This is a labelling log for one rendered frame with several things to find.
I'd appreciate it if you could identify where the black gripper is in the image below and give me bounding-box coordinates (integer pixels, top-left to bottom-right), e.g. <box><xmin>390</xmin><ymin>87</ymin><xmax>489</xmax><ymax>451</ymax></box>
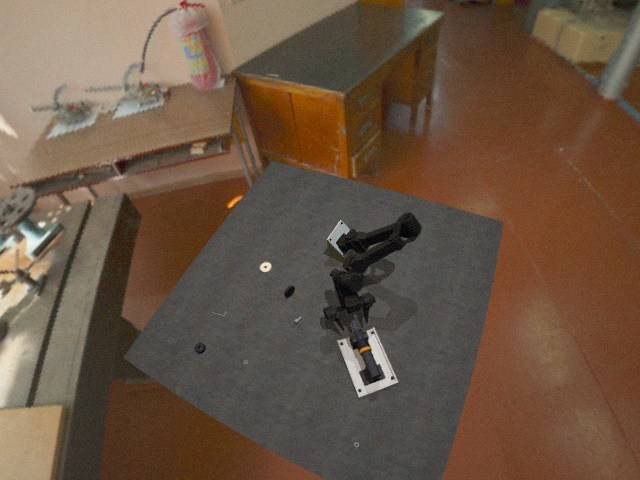
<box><xmin>323</xmin><ymin>290</ymin><xmax>376</xmax><ymax>331</ymax></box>

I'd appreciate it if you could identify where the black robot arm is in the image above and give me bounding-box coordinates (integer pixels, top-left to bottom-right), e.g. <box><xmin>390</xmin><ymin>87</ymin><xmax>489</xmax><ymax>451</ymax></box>
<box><xmin>330</xmin><ymin>213</ymin><xmax>421</xmax><ymax>314</ymax></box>

